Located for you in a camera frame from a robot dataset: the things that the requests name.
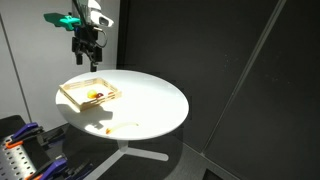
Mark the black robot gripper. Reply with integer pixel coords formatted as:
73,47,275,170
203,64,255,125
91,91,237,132
72,27,102,72

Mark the yellow banana plush toy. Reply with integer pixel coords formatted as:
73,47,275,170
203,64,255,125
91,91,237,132
105,122,139,135

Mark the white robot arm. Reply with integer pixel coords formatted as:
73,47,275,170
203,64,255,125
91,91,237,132
72,0,114,72

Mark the light wooden tray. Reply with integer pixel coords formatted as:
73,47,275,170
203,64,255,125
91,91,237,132
59,78,122,111

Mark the yellow round plush fruit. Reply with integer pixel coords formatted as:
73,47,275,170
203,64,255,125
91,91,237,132
87,90,97,99

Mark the dark red plush fruit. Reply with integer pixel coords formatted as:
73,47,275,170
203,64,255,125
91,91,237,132
95,93,104,98

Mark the white round table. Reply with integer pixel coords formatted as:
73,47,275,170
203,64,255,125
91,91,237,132
55,70,189,180

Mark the purple clamp upper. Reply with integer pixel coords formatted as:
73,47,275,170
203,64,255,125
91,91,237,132
5,122,44,149

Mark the purple clamp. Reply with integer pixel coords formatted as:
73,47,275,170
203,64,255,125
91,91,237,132
24,158,93,180
5,122,44,149

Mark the purple clamp lower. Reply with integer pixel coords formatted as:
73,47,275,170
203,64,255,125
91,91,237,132
24,158,93,180

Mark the perforated metal plate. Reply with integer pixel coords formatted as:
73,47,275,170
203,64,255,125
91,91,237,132
0,136,36,180

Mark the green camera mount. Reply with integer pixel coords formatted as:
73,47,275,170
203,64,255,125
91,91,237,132
44,13,81,31

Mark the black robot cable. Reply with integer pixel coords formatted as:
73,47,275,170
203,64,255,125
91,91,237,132
73,0,109,48

